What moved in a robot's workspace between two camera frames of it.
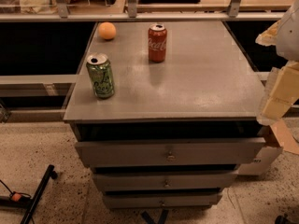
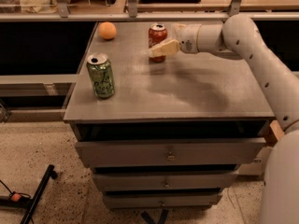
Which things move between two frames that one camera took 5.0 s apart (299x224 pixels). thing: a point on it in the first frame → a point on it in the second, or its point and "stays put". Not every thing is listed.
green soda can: x=100 y=70 stays put
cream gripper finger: x=269 y=36 → x=177 y=28
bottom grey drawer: x=161 y=201 stays put
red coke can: x=157 y=43 stays put
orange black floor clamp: x=15 y=200 stays put
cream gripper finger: x=281 y=92 → x=164 y=49
